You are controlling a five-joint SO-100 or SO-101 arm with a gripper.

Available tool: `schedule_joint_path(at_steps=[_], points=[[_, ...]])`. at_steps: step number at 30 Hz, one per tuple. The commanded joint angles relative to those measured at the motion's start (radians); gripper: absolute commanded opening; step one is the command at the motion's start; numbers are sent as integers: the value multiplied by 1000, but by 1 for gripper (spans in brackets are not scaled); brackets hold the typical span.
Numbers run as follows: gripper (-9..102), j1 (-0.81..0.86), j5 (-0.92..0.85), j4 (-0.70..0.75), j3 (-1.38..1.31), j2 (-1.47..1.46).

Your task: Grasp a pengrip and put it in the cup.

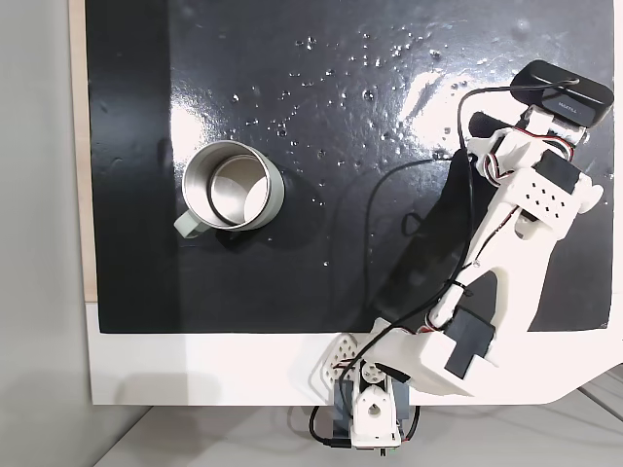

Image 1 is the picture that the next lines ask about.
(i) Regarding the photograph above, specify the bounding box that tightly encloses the grey-green steel-rimmed cup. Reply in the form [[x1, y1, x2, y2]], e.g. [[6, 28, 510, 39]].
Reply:
[[172, 139, 286, 240]]

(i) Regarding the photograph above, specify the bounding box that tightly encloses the black table mat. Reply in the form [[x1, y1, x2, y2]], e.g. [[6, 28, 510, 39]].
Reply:
[[84, 0, 614, 337]]

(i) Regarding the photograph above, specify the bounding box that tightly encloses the black oval camera box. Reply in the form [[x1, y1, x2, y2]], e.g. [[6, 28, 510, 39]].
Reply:
[[509, 59, 614, 126]]

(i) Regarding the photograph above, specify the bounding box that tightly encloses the black camera cable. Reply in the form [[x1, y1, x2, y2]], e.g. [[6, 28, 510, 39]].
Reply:
[[339, 76, 581, 385]]

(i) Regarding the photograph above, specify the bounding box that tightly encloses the black base power cable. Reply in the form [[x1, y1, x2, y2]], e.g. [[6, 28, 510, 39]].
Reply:
[[308, 402, 422, 451]]

